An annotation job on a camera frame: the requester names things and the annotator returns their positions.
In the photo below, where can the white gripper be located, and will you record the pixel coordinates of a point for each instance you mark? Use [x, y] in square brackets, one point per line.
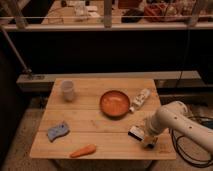
[149, 141]

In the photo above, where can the black white board eraser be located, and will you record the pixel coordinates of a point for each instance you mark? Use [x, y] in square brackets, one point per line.
[137, 133]

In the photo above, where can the blue sponge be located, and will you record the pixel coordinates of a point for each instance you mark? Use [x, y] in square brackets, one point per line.
[57, 131]

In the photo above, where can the orange carrot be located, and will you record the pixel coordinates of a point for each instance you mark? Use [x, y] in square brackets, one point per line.
[89, 149]

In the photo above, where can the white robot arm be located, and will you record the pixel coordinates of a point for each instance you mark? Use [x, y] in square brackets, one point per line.
[173, 116]

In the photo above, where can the wooden table board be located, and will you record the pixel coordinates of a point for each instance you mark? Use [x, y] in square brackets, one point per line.
[89, 126]

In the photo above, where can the orange plate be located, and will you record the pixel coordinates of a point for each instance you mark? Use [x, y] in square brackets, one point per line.
[114, 103]

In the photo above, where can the grey metal pole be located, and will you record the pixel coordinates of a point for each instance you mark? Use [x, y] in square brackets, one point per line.
[27, 70]

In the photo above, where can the white ceramic cup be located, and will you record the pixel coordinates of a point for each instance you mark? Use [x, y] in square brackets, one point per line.
[67, 89]

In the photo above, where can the white plastic bottle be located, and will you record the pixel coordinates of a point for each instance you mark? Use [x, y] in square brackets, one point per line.
[139, 100]

